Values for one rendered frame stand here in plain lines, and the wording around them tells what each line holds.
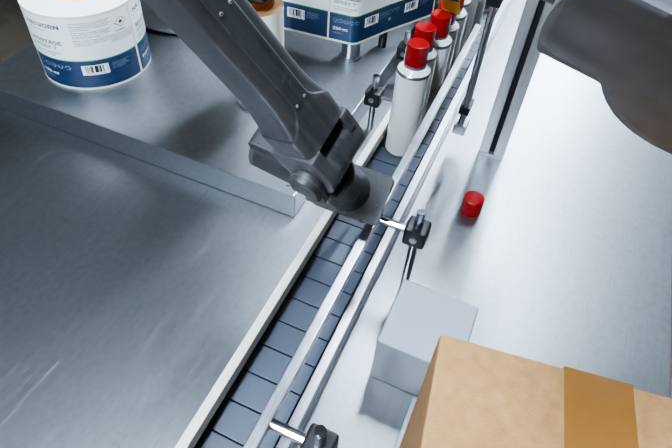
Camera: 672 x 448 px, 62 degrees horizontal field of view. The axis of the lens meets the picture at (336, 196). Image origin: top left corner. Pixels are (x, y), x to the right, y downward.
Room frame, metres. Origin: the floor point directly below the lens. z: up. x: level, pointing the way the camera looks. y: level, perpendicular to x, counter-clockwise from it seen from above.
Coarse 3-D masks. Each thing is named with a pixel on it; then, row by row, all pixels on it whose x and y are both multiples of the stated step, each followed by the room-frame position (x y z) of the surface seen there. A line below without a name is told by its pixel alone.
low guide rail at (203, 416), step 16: (384, 128) 0.74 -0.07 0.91; (368, 144) 0.69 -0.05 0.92; (368, 160) 0.67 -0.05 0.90; (320, 224) 0.51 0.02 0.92; (304, 256) 0.46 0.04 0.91; (288, 272) 0.43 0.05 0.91; (288, 288) 0.41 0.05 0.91; (272, 304) 0.38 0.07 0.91; (256, 320) 0.35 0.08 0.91; (256, 336) 0.33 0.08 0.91; (240, 352) 0.31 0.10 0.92; (240, 368) 0.30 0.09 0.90; (224, 384) 0.27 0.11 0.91; (208, 400) 0.25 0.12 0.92; (208, 416) 0.24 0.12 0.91; (192, 432) 0.22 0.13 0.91
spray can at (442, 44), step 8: (432, 16) 0.82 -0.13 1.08; (440, 16) 0.82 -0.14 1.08; (448, 16) 0.82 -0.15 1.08; (440, 24) 0.81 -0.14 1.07; (448, 24) 0.81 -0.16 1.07; (440, 32) 0.81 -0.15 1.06; (448, 32) 0.82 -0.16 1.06; (440, 40) 0.81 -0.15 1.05; (448, 40) 0.81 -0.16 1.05; (440, 48) 0.80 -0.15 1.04; (448, 48) 0.81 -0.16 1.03; (440, 56) 0.80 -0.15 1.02; (448, 56) 0.81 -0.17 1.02; (440, 64) 0.80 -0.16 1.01; (440, 72) 0.80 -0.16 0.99; (432, 80) 0.80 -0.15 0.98; (440, 80) 0.81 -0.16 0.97; (432, 88) 0.80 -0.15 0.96; (432, 96) 0.80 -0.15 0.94
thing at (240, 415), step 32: (480, 32) 1.15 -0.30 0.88; (448, 96) 0.90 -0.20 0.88; (384, 160) 0.70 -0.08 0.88; (416, 160) 0.70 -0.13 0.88; (352, 224) 0.55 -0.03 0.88; (320, 256) 0.48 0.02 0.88; (320, 288) 0.43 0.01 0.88; (352, 288) 0.43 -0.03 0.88; (288, 320) 0.38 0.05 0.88; (256, 352) 0.33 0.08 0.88; (288, 352) 0.33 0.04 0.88; (320, 352) 0.34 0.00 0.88; (256, 384) 0.29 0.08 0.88; (224, 416) 0.25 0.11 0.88; (256, 416) 0.25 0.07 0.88; (288, 416) 0.25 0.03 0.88
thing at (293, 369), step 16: (464, 48) 0.94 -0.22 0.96; (448, 80) 0.83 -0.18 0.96; (432, 112) 0.73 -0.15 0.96; (416, 144) 0.65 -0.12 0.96; (400, 176) 0.57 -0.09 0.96; (384, 208) 0.51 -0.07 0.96; (368, 224) 0.48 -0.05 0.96; (368, 240) 0.46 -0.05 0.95; (352, 256) 0.42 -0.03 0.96; (336, 288) 0.38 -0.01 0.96; (320, 320) 0.33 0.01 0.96; (304, 336) 0.31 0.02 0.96; (304, 352) 0.29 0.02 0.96; (288, 368) 0.27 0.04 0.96; (288, 384) 0.25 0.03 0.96; (272, 400) 0.24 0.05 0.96; (272, 416) 0.22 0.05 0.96; (256, 432) 0.20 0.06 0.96
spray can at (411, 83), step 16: (416, 48) 0.72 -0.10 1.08; (400, 64) 0.73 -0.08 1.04; (416, 64) 0.71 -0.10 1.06; (400, 80) 0.71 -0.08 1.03; (416, 80) 0.70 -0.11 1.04; (400, 96) 0.71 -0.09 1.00; (416, 96) 0.71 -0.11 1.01; (400, 112) 0.71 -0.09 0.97; (416, 112) 0.71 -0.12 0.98; (400, 128) 0.71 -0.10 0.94; (416, 128) 0.71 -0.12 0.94; (400, 144) 0.71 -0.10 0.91
